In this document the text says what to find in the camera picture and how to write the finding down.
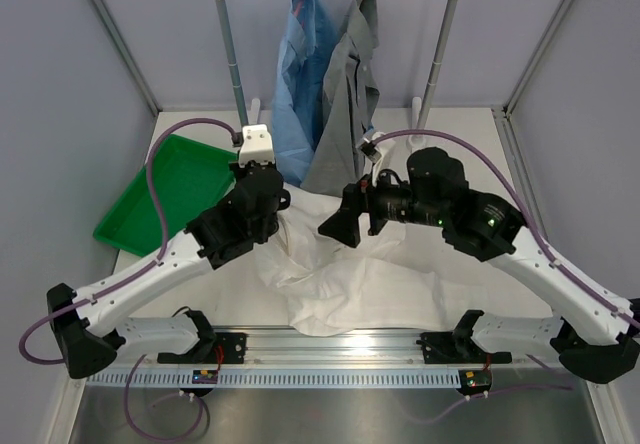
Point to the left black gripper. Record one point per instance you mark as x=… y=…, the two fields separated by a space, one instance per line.
x=240 y=171

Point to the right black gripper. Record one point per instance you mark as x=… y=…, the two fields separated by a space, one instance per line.
x=358 y=199

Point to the white shirt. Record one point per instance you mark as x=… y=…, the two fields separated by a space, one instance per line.
x=331 y=288

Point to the metal wire hanger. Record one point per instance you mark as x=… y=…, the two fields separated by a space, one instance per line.
x=288 y=235

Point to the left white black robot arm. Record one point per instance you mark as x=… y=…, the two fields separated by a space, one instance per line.
x=95 y=325

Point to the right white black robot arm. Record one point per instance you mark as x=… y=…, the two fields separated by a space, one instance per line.
x=591 y=331

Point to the light blue shirt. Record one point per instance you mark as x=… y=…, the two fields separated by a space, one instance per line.
x=304 y=54

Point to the grey shirt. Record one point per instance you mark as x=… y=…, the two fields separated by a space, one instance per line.
x=349 y=98

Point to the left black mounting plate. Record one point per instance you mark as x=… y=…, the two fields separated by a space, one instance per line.
x=230 y=346

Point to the black mounting plate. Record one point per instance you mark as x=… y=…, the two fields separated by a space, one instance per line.
x=444 y=348
x=230 y=346

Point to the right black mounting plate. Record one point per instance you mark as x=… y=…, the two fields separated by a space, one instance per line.
x=444 y=348

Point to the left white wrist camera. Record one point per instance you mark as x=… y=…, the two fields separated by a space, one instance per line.
x=257 y=146

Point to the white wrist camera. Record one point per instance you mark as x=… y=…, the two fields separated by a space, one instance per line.
x=376 y=152
x=257 y=146

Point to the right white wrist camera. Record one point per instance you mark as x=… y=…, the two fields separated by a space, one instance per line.
x=376 y=152

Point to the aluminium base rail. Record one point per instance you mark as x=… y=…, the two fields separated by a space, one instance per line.
x=330 y=346

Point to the white slotted cable duct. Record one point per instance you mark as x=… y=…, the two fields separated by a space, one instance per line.
x=280 y=378

